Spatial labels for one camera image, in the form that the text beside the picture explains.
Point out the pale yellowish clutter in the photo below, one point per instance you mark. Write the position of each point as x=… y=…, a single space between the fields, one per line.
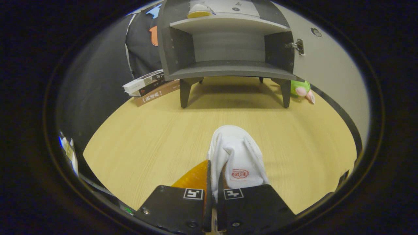
x=69 y=151

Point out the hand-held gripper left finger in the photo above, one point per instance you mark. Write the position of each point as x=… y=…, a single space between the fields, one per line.
x=176 y=209

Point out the brown book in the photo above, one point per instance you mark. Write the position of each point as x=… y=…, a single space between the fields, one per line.
x=156 y=95

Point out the grey shoe cabinet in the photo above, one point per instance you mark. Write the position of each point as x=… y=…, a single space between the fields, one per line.
x=228 y=67

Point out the black backdrop cloth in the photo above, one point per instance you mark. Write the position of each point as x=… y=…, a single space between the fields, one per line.
x=140 y=52

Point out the green pink plush toy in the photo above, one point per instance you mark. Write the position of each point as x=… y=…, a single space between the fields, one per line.
x=300 y=87

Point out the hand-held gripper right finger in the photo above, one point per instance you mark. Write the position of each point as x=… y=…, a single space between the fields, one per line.
x=254 y=209

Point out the dark book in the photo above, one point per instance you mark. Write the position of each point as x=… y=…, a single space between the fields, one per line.
x=153 y=88

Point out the metal door hinge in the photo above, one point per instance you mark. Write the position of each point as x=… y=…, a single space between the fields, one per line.
x=299 y=46

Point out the white canvas shoe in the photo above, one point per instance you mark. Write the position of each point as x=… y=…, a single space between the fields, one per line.
x=199 y=9
x=235 y=147

